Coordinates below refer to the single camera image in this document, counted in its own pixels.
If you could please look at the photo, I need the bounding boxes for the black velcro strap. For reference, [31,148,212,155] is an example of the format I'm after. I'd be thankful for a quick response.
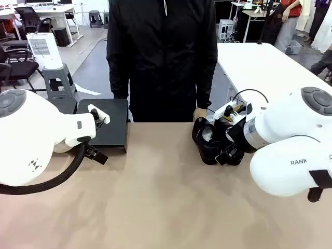
[308,170,332,188]

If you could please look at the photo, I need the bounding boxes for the person in purple top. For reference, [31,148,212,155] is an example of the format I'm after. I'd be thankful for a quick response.
[308,0,332,44]

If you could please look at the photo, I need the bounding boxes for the black shoe stand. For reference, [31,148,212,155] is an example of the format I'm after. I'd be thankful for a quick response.
[52,100,78,115]
[77,98,130,154]

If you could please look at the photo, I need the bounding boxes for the white air purifier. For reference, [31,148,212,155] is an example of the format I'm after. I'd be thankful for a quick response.
[25,32,64,71]

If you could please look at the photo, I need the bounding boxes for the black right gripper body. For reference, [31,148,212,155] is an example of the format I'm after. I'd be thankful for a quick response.
[224,119,251,159]

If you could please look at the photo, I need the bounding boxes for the white paper shoe stuffing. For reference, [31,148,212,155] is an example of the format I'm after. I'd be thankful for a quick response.
[202,127,216,142]

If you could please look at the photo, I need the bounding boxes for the black mesh office chair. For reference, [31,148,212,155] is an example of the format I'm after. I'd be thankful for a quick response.
[14,6,54,39]

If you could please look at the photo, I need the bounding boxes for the person's right forearm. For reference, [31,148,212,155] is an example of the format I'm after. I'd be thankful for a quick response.
[106,58,130,101]

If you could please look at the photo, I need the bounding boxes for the black hanging garment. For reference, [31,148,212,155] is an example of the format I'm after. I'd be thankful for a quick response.
[263,2,286,45]

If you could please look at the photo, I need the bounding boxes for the wood top desk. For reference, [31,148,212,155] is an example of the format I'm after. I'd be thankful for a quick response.
[242,9,281,44]

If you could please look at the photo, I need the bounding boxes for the person in black jacket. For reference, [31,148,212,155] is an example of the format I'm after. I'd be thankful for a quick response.
[106,0,218,123]

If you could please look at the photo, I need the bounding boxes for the black computer tower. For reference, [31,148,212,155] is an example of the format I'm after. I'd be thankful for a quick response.
[53,27,71,47]

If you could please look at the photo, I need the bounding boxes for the white computer case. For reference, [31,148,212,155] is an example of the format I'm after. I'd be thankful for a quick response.
[219,19,236,42]

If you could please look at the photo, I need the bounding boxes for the person in red shirt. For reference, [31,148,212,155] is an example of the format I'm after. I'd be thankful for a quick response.
[274,0,303,54]

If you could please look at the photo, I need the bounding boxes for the white paper sheet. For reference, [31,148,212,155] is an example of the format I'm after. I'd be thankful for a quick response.
[74,82,102,96]

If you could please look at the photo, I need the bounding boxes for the black leather buckle shoe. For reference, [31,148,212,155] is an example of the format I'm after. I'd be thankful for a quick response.
[213,119,245,167]
[191,117,222,166]

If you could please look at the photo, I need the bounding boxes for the person in grey trousers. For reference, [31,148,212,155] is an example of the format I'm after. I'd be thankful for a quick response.
[310,49,332,84]

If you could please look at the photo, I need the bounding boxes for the white office desk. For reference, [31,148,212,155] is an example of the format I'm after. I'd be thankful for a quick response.
[0,4,84,48]

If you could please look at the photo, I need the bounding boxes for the black pole stand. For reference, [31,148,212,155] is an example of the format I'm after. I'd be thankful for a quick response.
[257,0,273,45]

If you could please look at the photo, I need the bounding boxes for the grey plastic bin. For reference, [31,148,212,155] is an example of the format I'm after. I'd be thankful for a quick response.
[285,40,303,55]

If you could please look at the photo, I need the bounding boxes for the large white table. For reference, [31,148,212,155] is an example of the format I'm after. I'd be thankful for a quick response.
[216,43,332,105]

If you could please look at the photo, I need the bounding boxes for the thin black cable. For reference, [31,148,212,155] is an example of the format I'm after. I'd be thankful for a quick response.
[231,89,269,104]

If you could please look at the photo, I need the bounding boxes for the person's left hand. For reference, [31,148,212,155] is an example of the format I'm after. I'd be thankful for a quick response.
[193,107,209,122]

